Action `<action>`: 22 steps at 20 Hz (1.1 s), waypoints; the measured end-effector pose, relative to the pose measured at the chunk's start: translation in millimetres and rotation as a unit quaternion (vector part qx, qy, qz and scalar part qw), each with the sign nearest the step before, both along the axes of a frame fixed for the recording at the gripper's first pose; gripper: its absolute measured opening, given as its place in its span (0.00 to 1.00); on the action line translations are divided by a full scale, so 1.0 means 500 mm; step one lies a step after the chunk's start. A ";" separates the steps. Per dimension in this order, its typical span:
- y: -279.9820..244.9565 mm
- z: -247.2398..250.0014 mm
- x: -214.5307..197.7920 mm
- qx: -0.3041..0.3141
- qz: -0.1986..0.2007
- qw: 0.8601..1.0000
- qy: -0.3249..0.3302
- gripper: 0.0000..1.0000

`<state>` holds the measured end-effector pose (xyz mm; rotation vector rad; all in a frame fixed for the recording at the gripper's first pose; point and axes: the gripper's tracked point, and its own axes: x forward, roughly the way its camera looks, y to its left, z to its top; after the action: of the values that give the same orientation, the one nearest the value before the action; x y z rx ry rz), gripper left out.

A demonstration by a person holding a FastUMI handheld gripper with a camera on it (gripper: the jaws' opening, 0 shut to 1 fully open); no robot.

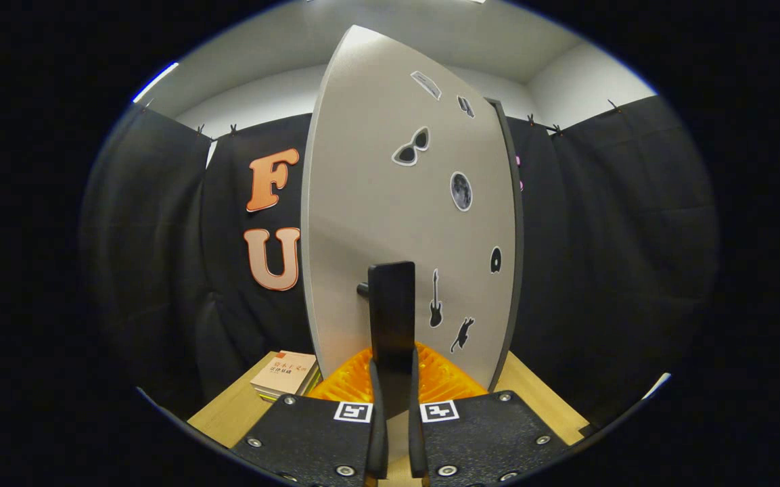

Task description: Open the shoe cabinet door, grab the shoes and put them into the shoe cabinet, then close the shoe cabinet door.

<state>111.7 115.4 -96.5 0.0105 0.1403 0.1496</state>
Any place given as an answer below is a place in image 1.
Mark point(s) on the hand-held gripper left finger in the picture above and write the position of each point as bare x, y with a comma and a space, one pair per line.
308, 439

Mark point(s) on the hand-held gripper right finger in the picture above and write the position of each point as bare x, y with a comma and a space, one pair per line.
484, 439

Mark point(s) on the dark grey shoe cabinet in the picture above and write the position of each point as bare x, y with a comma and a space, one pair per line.
519, 237

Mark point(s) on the beige shoe cabinet door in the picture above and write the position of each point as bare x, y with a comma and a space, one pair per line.
362, 169

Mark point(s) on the white thin book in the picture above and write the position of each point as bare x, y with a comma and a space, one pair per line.
312, 387

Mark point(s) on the beige cover book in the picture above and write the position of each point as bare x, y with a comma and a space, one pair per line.
285, 372

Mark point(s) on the black backdrop cloth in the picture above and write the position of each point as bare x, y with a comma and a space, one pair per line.
599, 270

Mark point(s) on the ceiling light strip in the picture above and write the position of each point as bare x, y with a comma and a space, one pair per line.
154, 82

